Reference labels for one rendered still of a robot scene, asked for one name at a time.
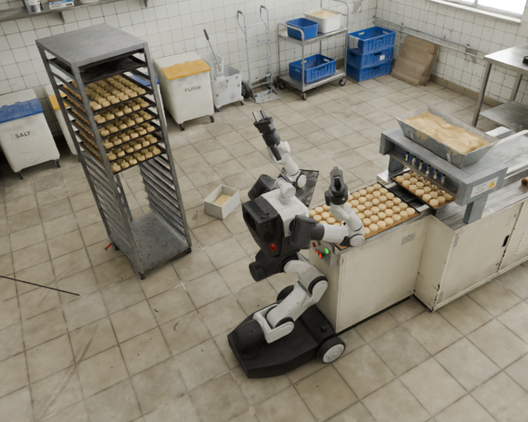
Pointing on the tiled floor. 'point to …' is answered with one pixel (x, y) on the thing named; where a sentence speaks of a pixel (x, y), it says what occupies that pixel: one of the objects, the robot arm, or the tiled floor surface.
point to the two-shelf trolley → (303, 57)
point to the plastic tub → (222, 202)
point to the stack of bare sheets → (308, 187)
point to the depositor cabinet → (480, 235)
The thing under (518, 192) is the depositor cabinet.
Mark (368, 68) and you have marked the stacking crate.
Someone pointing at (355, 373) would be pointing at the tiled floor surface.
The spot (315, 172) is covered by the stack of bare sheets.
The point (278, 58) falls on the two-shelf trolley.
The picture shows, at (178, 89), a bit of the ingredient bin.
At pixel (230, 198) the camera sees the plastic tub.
